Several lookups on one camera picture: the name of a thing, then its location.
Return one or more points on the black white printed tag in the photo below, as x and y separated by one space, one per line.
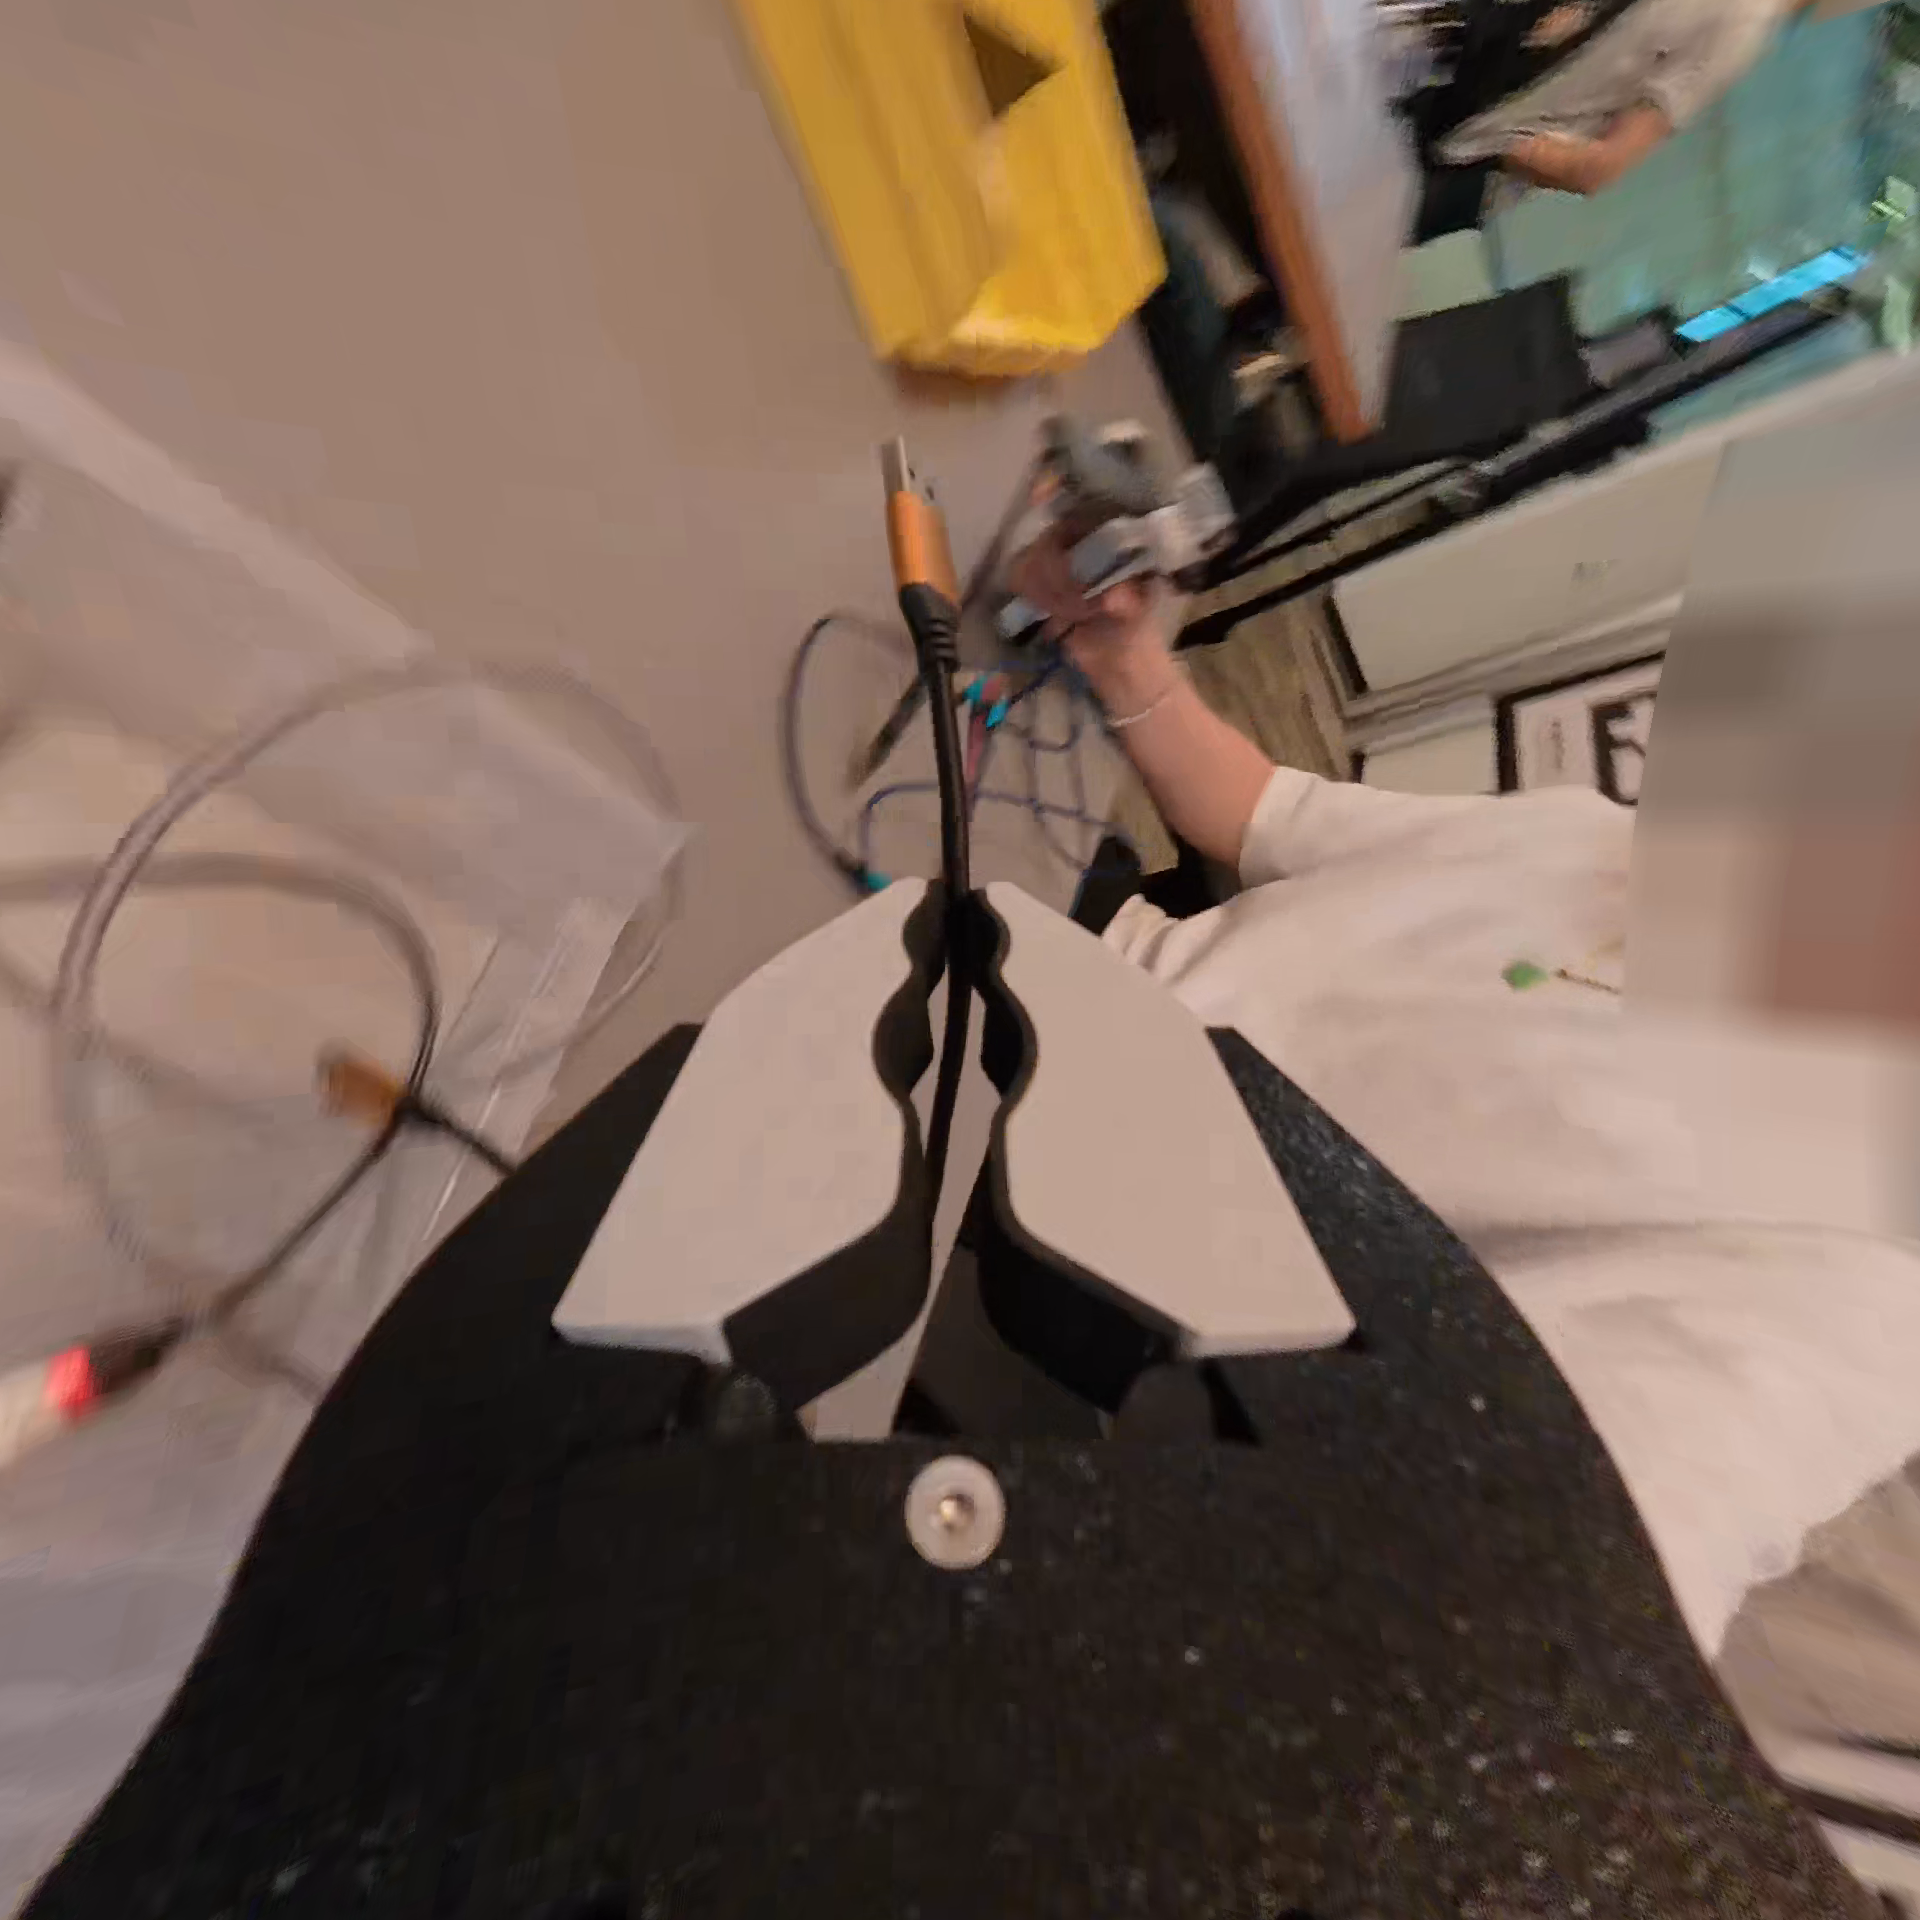
1576 735

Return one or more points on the clear plastic bin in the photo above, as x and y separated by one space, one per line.
300 676

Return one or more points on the person's right hand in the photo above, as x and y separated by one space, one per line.
1102 616

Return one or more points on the person's right forearm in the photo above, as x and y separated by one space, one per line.
1199 780

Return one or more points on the black bin divider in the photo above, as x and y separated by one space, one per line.
1008 59

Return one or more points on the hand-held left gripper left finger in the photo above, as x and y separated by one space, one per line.
749 1172

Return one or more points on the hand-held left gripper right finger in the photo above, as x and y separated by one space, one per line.
1157 1172

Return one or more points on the yellow plastic bin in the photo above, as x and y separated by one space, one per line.
975 225

